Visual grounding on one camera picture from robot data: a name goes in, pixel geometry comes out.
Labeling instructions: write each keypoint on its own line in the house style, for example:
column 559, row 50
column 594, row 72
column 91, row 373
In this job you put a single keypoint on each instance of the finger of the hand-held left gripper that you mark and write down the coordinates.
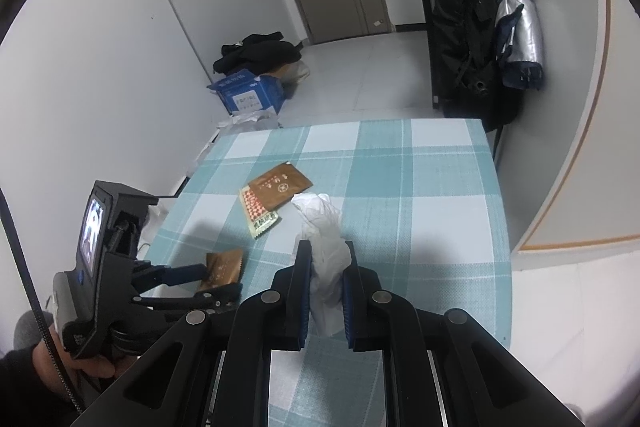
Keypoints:
column 210, row 299
column 185, row 273

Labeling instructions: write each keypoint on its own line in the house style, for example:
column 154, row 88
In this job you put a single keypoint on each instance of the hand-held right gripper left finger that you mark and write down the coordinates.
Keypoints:
column 301, row 302

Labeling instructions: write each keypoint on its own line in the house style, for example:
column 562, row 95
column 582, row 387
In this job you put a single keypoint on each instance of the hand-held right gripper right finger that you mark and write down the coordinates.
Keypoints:
column 348, row 302

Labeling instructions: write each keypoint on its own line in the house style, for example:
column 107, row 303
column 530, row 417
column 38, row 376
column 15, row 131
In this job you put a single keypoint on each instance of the small brown packet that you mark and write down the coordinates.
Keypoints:
column 222, row 268

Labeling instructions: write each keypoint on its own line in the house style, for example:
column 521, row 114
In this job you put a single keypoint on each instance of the white plastic bag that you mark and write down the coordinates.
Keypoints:
column 325, row 252

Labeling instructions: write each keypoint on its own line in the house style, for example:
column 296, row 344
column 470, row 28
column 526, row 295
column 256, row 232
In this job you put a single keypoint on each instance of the white packet red dotted print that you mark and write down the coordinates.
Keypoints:
column 257, row 212

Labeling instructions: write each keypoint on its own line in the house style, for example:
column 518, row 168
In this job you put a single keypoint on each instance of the person's left forearm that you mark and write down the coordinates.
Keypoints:
column 27, row 382

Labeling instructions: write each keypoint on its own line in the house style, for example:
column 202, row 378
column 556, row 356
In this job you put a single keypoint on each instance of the person's left hand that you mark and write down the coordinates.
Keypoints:
column 97, row 366

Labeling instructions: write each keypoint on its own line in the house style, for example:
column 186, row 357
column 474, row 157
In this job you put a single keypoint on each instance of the large brown packet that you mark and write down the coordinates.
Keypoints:
column 280, row 184

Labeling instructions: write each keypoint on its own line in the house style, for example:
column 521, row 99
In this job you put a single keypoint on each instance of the blue checked tablecloth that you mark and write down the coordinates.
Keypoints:
column 390, row 187

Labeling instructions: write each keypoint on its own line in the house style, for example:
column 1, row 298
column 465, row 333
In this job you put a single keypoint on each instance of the grey plastic mailer bag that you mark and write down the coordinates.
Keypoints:
column 245, row 124

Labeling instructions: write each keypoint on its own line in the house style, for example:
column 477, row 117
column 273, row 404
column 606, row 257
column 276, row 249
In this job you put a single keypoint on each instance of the blue cardboard box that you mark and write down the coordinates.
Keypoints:
column 247, row 94

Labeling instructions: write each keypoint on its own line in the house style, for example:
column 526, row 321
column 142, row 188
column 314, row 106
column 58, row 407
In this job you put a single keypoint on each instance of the beige bag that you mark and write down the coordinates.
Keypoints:
column 295, row 74

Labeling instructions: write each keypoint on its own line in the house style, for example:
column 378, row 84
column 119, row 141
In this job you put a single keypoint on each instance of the black clothes pile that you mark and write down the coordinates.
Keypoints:
column 257, row 52

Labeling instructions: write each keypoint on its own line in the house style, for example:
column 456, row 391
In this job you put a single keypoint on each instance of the black hanging coat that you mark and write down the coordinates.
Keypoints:
column 465, row 22

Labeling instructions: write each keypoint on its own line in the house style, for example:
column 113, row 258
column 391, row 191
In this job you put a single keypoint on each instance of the silver folded umbrella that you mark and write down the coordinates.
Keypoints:
column 520, row 22

